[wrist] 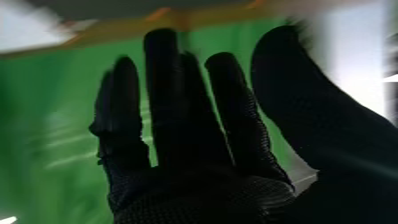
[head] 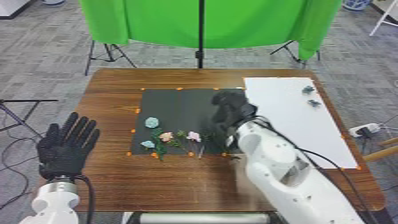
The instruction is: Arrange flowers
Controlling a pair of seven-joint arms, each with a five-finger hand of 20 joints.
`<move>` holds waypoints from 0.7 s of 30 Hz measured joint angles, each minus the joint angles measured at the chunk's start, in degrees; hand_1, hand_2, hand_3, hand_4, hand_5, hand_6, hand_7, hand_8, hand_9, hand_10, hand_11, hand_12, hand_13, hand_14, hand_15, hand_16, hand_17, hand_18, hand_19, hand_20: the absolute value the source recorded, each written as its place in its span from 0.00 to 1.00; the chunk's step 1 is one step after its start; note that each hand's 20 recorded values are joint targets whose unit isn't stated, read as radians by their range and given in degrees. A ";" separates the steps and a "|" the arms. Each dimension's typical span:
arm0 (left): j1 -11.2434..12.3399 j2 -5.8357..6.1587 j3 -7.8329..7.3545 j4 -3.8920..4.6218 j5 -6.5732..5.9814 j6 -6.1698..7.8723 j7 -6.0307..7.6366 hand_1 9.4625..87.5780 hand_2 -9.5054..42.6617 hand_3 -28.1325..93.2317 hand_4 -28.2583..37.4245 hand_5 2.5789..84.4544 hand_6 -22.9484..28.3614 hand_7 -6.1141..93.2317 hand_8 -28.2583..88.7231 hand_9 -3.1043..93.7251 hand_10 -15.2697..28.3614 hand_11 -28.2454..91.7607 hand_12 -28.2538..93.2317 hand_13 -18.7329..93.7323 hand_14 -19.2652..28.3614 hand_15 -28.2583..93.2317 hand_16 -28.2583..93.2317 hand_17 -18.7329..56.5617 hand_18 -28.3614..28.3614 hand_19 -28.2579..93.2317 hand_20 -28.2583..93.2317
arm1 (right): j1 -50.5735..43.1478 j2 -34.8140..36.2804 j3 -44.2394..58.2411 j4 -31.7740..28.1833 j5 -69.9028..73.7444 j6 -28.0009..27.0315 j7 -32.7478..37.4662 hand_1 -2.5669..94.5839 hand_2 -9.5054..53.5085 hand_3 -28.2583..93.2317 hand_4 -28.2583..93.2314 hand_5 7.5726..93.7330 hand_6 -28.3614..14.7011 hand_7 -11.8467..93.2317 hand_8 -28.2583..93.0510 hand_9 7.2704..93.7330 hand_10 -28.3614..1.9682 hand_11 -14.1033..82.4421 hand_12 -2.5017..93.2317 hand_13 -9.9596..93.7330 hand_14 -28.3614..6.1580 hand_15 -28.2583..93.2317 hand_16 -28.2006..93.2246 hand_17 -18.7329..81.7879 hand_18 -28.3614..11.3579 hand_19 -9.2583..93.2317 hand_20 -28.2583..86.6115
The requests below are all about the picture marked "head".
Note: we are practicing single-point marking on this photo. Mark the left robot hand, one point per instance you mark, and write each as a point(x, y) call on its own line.
point(65, 150)

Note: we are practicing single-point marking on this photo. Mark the white power strip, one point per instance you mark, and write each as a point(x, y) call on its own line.
point(365, 129)

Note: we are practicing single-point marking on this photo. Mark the peach flower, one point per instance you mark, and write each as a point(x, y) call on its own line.
point(166, 136)

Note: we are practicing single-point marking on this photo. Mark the white sheet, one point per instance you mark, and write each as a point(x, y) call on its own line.
point(290, 116)

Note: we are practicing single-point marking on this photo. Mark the dark mat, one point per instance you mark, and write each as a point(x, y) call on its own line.
point(178, 106)

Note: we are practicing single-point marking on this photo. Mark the blue and white vase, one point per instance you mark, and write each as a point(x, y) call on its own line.
point(356, 4)

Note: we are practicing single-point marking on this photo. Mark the pale grey bar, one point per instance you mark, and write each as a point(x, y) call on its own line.
point(201, 218)

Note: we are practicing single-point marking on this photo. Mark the green sprig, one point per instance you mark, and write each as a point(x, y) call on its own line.
point(161, 146)

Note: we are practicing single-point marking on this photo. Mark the large pale blue flower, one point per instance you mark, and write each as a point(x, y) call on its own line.
point(152, 122)

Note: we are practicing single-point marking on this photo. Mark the white stand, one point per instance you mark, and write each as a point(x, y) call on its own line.
point(384, 16)

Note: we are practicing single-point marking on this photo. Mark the black tripod legs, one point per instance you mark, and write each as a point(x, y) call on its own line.
point(109, 53)
point(294, 51)

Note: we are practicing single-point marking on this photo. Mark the wooden chair legs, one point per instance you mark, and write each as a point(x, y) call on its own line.
point(383, 153)

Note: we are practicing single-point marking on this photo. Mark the small pale blue flower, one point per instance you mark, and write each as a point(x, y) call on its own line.
point(148, 144)

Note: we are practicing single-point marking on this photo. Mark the black folding stand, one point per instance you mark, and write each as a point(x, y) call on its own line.
point(18, 115)

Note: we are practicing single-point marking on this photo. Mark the black stand pole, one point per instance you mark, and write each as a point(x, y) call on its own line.
point(201, 33)

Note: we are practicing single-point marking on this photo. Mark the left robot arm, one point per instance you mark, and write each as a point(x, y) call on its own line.
point(54, 200)

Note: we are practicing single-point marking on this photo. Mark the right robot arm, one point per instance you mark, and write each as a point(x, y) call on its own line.
point(278, 173)

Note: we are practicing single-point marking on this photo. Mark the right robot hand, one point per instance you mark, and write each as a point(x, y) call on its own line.
point(232, 106)

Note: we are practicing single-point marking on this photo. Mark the pink flower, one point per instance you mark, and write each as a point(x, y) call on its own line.
point(194, 136)

